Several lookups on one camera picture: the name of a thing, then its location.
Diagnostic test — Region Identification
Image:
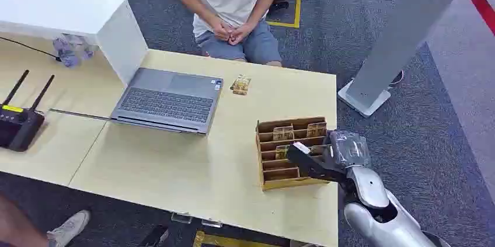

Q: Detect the purple flower ornament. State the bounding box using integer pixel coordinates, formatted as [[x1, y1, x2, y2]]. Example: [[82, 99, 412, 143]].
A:
[[52, 34, 98, 68]]

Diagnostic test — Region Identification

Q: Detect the black router with antennas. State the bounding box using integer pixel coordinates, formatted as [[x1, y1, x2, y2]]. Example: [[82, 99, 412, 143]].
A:
[[0, 69, 55, 153]]

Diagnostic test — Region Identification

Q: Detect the person's leg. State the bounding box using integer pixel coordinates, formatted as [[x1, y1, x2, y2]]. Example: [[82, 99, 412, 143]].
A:
[[0, 193, 51, 247]]

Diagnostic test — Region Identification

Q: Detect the thin grey rod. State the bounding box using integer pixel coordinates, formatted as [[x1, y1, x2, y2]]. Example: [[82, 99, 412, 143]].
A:
[[48, 108, 114, 121]]

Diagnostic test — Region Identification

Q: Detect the grey laptop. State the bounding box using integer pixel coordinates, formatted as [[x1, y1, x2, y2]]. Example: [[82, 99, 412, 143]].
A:
[[110, 67, 225, 135]]

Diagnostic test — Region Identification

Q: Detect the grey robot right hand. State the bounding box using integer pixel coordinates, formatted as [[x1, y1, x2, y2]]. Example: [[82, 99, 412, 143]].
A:
[[286, 129, 372, 184]]

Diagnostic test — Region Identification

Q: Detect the black cable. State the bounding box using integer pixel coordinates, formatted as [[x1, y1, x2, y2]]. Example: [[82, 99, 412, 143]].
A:
[[0, 36, 62, 62]]

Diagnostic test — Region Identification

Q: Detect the clear plastic bracket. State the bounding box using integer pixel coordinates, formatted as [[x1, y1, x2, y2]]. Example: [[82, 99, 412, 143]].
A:
[[200, 218, 224, 229], [170, 212, 194, 225]]

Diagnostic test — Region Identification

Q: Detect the pale grey shoe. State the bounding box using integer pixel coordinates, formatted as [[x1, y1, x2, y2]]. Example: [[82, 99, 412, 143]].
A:
[[47, 209, 92, 247]]

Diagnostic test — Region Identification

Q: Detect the person's right hand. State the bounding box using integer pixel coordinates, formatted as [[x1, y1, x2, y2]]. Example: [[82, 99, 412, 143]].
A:
[[211, 20, 234, 42]]

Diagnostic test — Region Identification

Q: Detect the grey pillar stand white base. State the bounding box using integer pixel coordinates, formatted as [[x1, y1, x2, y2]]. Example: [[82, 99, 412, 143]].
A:
[[337, 0, 469, 119]]

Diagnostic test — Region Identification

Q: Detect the white desk shelf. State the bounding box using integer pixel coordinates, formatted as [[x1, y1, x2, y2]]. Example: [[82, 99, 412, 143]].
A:
[[0, 0, 149, 86]]

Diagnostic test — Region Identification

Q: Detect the wooden card box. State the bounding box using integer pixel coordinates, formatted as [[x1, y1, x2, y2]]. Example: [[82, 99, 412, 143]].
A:
[[255, 116, 334, 192]]

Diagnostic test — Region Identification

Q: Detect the red strip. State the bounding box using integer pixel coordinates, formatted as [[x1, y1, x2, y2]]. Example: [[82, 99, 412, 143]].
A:
[[461, 0, 495, 37]]

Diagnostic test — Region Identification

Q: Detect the person's left hand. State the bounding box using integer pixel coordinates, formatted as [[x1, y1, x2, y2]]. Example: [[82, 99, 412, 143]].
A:
[[228, 23, 254, 47]]

